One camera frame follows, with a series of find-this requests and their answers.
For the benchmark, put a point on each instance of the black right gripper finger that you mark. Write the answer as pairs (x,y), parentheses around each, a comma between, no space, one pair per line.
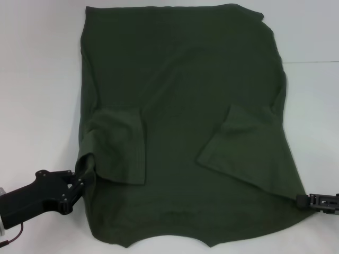
(303,201)

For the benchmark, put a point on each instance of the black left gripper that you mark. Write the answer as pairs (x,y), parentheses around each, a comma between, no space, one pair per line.
(34,195)

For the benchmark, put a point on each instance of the dark green shirt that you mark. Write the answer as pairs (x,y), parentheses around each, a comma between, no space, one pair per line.
(185,79)

